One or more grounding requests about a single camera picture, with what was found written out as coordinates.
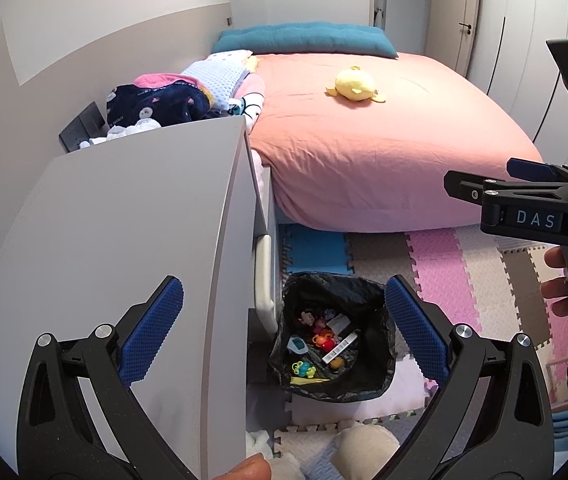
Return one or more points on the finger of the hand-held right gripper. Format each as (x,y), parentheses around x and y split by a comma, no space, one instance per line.
(529,167)
(464,187)

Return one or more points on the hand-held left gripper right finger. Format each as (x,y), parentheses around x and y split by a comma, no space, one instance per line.
(414,330)

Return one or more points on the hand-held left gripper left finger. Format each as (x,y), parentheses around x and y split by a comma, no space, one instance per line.
(156,330)

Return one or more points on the bin with black bag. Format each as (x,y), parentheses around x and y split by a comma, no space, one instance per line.
(364,310)

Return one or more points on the long white cardboard box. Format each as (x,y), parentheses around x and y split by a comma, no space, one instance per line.
(340,347)

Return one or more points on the brown kiwi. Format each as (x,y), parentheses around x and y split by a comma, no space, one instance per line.
(336,364)

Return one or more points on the orange plastic toy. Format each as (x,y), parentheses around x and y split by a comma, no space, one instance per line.
(324,341)

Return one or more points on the yellow-green bear-shaped toy case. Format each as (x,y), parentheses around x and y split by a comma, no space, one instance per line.
(304,369)

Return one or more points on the teal toy card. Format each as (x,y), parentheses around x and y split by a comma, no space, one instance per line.
(296,345)

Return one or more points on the person's right hand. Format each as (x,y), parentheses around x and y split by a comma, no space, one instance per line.
(559,300)

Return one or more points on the person's left hand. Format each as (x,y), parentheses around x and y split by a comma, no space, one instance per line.
(249,469)

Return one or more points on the pastel foam puzzle mat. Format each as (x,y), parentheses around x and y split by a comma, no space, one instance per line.
(444,270)

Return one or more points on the pink bed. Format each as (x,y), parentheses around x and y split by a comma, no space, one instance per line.
(389,160)

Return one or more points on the cream fuzzy cloth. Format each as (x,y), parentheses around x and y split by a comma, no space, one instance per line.
(364,452)

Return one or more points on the yellow plush toy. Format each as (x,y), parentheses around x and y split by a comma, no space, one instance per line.
(354,85)

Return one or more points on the white frilly cloth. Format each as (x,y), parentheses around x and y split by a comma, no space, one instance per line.
(123,132)

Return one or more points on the teal pillow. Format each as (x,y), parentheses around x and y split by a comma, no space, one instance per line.
(309,37)

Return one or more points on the navy printed blanket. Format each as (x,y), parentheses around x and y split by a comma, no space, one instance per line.
(158,105)

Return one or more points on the pink and white cloth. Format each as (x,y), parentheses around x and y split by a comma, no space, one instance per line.
(163,81)

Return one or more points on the light blue knitted blanket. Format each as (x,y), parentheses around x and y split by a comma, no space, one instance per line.
(218,77)

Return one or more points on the black wall socket plate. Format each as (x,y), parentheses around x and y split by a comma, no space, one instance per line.
(81,127)

